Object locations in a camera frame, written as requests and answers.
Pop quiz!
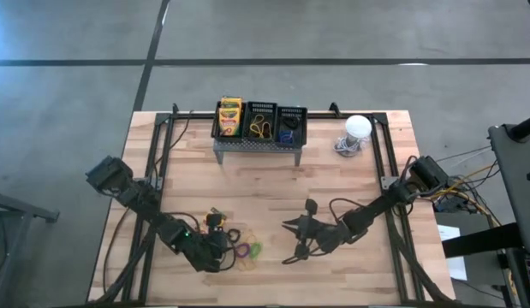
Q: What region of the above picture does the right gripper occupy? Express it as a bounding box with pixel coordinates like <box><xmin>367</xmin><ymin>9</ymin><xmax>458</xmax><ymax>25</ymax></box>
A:
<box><xmin>281</xmin><ymin>213</ymin><xmax>350</xmax><ymax>265</ymax></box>

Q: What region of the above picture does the grey perforated metal shelf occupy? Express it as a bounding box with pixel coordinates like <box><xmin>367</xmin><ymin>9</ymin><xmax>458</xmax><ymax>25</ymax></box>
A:
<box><xmin>212</xmin><ymin>139</ymin><xmax>303</xmax><ymax>167</ymax></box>

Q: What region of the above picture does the white paper sheet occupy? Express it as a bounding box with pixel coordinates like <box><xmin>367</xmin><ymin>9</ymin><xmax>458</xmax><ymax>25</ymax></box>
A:
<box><xmin>437</xmin><ymin>224</ymin><xmax>468</xmax><ymax>282</ymax></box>

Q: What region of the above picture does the grey metal stand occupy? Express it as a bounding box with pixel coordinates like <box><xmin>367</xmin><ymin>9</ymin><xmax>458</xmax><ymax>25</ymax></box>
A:
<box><xmin>0</xmin><ymin>187</ymin><xmax>61</xmax><ymax>307</ymax></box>

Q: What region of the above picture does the grey equipment cart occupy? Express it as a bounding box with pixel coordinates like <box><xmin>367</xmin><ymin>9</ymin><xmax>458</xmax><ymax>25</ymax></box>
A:
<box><xmin>488</xmin><ymin>111</ymin><xmax>530</xmax><ymax>258</ymax></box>

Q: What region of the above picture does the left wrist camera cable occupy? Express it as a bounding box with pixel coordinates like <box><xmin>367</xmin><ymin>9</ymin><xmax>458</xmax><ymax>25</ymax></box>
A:
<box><xmin>219</xmin><ymin>239</ymin><xmax>241</xmax><ymax>272</ymax></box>

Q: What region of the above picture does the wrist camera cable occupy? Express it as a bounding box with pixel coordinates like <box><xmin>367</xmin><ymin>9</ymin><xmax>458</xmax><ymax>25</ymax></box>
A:
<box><xmin>219</xmin><ymin>239</ymin><xmax>241</xmax><ymax>272</ymax></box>
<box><xmin>327</xmin><ymin>197</ymin><xmax>365</xmax><ymax>222</ymax></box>

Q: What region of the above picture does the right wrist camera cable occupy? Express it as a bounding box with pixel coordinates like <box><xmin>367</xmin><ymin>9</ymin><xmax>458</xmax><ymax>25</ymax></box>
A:
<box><xmin>327</xmin><ymin>197</ymin><xmax>365</xmax><ymax>222</ymax></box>

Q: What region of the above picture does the white coiled lamp cord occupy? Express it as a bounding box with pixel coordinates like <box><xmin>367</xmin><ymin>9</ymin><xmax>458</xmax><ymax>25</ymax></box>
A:
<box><xmin>332</xmin><ymin>135</ymin><xmax>368</xmax><ymax>156</ymax></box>

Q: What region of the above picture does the brown cable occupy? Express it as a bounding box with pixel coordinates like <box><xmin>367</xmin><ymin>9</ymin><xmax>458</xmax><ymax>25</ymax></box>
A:
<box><xmin>101</xmin><ymin>200</ymin><xmax>135</xmax><ymax>296</ymax></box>

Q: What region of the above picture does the black metal table frame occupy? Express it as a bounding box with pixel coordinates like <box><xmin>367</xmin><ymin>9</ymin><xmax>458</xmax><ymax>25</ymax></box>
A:
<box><xmin>87</xmin><ymin>102</ymin><xmax>454</xmax><ymax>307</ymax></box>

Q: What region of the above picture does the yellow and black cable bundle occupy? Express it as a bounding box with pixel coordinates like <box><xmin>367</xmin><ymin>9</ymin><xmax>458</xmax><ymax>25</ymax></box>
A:
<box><xmin>433</xmin><ymin>145</ymin><xmax>503</xmax><ymax>217</ymax></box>

